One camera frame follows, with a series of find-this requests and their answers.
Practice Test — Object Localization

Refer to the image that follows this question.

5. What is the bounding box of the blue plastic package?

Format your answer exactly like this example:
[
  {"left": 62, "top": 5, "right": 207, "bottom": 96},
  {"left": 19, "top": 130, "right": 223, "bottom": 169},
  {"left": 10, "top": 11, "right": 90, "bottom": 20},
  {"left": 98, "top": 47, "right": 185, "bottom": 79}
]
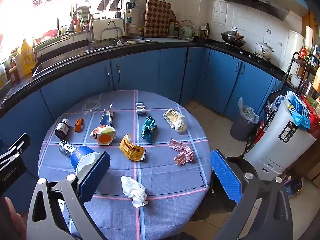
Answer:
[{"left": 285, "top": 91, "right": 312, "bottom": 130}]

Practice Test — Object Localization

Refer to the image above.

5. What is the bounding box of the white crumpled tissue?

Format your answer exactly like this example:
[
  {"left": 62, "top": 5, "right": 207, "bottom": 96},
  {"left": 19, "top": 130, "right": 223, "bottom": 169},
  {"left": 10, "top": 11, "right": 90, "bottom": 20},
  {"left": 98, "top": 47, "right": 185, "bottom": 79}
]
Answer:
[{"left": 121, "top": 175, "right": 147, "bottom": 208}]

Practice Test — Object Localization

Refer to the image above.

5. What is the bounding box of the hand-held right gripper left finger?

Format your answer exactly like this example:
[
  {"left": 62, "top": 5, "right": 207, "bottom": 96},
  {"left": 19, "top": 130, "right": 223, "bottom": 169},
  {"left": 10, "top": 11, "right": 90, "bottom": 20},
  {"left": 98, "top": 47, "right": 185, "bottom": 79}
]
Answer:
[{"left": 26, "top": 151, "right": 111, "bottom": 240}]

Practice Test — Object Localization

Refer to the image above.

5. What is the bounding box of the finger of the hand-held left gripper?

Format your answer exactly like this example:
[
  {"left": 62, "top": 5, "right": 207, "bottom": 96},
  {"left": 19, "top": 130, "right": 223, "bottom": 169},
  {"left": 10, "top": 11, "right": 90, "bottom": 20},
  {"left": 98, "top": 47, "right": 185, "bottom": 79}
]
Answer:
[{"left": 0, "top": 133, "right": 31, "bottom": 166}]

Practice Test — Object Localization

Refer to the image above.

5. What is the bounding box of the pale green kettle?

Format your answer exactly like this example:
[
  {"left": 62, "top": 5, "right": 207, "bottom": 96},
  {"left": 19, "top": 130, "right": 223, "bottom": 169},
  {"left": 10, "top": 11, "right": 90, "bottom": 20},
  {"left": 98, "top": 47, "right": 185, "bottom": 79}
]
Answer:
[{"left": 178, "top": 20, "right": 195, "bottom": 40}]

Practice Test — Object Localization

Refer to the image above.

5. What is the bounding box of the chrome kitchen faucet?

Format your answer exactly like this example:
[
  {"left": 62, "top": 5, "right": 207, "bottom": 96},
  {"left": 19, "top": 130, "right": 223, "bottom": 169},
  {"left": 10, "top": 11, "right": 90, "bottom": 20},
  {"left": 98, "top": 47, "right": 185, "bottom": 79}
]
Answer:
[{"left": 66, "top": 6, "right": 97, "bottom": 48}]

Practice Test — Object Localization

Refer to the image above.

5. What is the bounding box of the silver foil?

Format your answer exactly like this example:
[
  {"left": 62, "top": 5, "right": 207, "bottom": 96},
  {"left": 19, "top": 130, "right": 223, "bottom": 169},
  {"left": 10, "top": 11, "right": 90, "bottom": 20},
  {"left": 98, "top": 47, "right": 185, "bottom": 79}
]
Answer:
[{"left": 59, "top": 140, "right": 75, "bottom": 158}]

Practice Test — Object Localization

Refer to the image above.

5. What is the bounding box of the yellow crumpled wrapper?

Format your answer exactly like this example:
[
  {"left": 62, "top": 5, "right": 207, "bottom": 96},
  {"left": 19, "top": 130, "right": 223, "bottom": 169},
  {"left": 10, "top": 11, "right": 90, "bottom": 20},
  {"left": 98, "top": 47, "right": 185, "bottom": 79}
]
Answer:
[{"left": 119, "top": 134, "right": 146, "bottom": 162}]

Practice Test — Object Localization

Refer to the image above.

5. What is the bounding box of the torn blue carton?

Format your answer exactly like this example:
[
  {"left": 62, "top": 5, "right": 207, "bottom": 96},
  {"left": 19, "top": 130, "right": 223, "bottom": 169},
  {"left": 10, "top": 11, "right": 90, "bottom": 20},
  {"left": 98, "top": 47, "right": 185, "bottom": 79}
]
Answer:
[{"left": 99, "top": 103, "right": 114, "bottom": 128}]

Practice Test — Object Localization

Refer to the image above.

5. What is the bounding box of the person's left hand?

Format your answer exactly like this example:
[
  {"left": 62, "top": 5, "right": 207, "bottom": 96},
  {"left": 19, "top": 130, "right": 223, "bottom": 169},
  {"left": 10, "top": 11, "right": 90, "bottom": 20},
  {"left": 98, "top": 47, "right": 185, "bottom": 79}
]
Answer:
[{"left": 4, "top": 197, "right": 27, "bottom": 240}]

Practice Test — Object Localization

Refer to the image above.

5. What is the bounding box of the pink wrapper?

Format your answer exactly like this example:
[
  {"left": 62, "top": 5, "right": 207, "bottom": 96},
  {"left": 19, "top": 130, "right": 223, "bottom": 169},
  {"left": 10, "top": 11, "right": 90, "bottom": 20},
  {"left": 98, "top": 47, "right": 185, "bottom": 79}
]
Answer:
[{"left": 168, "top": 138, "right": 195, "bottom": 166}]

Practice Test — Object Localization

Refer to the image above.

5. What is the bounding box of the teal foil wrapper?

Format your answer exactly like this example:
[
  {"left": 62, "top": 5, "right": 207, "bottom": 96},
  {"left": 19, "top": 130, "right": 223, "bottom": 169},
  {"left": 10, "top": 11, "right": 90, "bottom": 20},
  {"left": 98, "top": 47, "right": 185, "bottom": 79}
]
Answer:
[{"left": 141, "top": 116, "right": 158, "bottom": 144}]

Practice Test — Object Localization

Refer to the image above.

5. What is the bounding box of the brown medicine bottle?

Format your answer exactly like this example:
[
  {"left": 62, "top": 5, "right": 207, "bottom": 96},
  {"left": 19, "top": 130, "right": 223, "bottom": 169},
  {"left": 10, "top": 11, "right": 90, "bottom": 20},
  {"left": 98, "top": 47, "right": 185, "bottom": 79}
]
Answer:
[{"left": 54, "top": 118, "right": 70, "bottom": 140}]

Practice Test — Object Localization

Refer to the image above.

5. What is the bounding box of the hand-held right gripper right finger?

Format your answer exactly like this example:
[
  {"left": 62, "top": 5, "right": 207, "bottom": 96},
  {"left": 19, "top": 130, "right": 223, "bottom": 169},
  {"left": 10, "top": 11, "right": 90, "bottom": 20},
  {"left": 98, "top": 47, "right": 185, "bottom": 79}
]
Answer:
[{"left": 210, "top": 149, "right": 293, "bottom": 240}]

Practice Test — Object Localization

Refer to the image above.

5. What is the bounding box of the blue paper cup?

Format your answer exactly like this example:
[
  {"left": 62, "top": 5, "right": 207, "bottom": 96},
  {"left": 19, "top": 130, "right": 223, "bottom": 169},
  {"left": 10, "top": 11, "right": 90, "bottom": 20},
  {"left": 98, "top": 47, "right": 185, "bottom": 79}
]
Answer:
[{"left": 70, "top": 145, "right": 102, "bottom": 178}]

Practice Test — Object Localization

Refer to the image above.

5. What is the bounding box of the grey trash bin with bag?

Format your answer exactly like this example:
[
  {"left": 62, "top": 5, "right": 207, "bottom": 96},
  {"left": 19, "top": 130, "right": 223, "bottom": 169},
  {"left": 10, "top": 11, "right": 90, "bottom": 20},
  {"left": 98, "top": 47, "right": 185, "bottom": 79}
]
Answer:
[{"left": 230, "top": 97, "right": 260, "bottom": 142}]

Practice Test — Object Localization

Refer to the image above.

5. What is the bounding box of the black round trash bin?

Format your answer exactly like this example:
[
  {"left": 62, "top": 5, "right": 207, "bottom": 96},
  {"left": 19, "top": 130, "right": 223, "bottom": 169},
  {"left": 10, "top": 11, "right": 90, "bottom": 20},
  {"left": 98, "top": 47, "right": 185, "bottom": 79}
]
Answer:
[{"left": 209, "top": 156, "right": 260, "bottom": 213}]

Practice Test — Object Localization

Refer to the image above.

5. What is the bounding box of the black wok with lid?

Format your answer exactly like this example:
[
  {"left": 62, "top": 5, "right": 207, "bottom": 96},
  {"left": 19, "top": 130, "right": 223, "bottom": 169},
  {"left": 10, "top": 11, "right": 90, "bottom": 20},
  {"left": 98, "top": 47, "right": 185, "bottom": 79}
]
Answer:
[{"left": 221, "top": 27, "right": 247, "bottom": 48}]

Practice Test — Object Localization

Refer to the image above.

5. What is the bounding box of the white washing machine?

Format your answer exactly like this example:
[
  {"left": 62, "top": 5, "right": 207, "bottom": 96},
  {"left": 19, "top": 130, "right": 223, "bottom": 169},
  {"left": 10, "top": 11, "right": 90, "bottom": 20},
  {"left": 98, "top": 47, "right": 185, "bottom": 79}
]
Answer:
[{"left": 243, "top": 95, "right": 318, "bottom": 180}]

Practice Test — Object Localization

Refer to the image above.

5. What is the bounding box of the yellow detergent bottle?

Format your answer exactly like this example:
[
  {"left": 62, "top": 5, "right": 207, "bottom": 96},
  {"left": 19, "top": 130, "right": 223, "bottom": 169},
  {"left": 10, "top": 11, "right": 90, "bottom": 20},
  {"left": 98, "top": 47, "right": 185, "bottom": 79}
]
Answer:
[{"left": 15, "top": 39, "right": 37, "bottom": 78}]

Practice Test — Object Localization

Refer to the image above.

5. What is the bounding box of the checkered wooden cutting board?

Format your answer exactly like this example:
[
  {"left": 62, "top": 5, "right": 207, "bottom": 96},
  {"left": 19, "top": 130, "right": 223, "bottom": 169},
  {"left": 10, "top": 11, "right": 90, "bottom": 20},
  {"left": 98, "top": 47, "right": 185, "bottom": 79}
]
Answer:
[{"left": 144, "top": 0, "right": 172, "bottom": 38}]

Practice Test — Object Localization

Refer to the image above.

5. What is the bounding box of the white cooking pot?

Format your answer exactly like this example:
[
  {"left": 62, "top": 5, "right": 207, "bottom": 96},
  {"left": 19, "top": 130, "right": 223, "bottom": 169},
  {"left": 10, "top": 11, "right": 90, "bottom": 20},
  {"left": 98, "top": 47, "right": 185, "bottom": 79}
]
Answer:
[{"left": 255, "top": 41, "right": 274, "bottom": 60}]

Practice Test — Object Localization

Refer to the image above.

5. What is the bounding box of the red plastic basket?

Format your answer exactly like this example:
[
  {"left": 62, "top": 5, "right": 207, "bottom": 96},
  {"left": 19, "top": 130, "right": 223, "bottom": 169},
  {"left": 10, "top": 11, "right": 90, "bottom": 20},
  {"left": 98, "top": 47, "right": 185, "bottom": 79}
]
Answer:
[{"left": 299, "top": 95, "right": 320, "bottom": 138}]

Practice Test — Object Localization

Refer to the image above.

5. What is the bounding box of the cream crumpled wrapper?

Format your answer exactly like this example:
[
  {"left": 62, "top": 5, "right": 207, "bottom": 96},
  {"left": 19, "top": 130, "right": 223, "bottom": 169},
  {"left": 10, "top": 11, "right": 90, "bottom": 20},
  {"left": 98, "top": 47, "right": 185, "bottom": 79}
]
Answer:
[{"left": 163, "top": 109, "right": 187, "bottom": 128}]

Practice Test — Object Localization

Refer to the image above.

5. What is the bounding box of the black metal storage rack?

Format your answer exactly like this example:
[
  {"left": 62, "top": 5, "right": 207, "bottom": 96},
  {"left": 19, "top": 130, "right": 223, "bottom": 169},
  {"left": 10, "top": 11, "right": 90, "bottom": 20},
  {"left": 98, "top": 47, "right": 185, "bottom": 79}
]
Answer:
[{"left": 240, "top": 52, "right": 320, "bottom": 155}]

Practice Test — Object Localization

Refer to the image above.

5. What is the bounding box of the white plastic board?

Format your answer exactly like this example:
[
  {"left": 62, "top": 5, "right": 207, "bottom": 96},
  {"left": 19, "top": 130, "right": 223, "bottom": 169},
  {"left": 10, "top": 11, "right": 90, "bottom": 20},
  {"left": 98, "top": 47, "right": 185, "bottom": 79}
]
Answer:
[{"left": 92, "top": 19, "right": 125, "bottom": 42}]

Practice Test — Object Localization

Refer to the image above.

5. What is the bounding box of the blue kitchen cabinet unit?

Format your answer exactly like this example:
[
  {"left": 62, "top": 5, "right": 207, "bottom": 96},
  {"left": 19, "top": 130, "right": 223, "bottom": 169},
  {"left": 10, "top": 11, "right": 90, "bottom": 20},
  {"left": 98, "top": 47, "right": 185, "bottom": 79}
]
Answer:
[{"left": 0, "top": 46, "right": 288, "bottom": 200}]

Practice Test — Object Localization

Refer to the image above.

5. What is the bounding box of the white plastic bag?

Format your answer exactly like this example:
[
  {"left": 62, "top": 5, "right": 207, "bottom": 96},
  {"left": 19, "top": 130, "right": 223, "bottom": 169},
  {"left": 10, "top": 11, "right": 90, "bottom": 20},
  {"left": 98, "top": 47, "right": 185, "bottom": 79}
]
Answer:
[{"left": 270, "top": 95, "right": 285, "bottom": 111}]

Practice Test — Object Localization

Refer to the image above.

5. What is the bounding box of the clear plastic lid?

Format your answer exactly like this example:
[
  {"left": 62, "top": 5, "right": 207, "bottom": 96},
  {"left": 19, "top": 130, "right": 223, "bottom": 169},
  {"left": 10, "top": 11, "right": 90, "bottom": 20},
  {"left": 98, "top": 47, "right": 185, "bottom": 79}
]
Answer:
[{"left": 82, "top": 99, "right": 102, "bottom": 115}]

